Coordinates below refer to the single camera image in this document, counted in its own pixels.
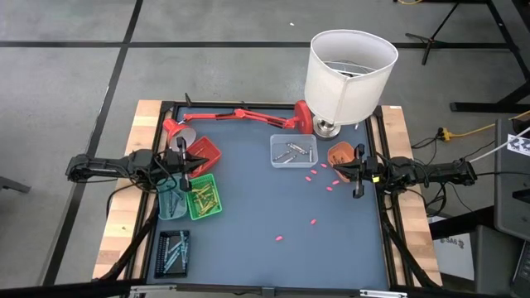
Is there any yellow extension cord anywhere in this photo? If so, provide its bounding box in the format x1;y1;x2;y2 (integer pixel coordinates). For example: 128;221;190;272
437;110;530;142

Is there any teal plastic basket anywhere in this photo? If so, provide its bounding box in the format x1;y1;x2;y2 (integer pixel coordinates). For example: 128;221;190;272
158;176;189;221

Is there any orange plastic bin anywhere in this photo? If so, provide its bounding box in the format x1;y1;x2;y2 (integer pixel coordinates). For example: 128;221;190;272
326;141;358;183

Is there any white shade table lamp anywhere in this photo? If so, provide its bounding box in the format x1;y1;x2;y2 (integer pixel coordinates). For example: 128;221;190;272
304;28;400;140

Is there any silver bracket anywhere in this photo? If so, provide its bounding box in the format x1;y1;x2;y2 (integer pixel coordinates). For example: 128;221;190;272
359;289;409;298
128;284;178;298

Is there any green plastic basket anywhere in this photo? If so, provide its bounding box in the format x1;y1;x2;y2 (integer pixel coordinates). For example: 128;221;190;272
185;173;224;221

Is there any white cable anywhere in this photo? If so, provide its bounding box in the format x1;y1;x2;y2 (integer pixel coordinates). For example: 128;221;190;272
469;126;530;164

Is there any black plastic basket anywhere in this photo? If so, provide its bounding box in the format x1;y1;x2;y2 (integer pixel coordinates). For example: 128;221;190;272
154;230;191;279

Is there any red horizontal bar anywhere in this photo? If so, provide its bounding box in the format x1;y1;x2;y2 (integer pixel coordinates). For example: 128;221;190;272
181;108;300;130

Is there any thin black stand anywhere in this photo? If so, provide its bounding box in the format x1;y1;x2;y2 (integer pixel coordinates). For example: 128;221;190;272
404;0;463;66

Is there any red round object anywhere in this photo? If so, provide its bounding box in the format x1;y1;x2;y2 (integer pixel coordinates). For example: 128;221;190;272
294;99;315;135

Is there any black floor cable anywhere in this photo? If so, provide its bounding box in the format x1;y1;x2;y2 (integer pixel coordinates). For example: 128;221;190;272
475;170;530;179
105;184;137;219
463;140;498;165

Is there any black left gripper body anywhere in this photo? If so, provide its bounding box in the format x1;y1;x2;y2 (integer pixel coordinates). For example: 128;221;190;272
165;137;191;193

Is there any white printed sheet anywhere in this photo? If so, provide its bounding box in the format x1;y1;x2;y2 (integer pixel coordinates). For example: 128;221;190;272
507;133;530;157

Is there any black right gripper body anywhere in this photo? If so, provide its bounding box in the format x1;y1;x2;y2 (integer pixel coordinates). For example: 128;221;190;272
353;143;380;199

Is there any clear plastic bin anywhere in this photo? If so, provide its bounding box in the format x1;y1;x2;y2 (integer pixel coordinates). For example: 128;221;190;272
269;133;320;170

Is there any black desk frame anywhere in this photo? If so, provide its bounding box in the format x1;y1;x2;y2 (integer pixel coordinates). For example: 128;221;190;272
450;0;530;113

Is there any grey cabinet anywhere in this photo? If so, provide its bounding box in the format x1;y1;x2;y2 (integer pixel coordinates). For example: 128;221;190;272
494;118;530;242

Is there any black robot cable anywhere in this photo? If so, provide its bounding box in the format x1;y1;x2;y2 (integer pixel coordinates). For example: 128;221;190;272
132;159;186;194

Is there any black table frame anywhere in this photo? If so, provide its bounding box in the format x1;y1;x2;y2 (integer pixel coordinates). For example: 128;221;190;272
93;99;443;298

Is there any red plastic basket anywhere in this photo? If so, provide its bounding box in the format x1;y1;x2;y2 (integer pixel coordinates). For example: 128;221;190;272
186;136;223;179

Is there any white cardboard box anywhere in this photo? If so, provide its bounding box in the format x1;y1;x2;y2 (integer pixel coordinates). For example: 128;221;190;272
430;231;476;282

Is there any grey box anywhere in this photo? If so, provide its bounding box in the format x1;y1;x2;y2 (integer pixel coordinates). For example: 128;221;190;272
474;225;530;298

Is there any grey floor object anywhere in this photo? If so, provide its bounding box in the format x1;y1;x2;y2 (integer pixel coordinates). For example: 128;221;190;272
0;175;32;195

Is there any wooden table plank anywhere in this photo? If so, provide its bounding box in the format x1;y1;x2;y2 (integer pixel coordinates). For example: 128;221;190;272
93;99;163;281
379;105;443;287

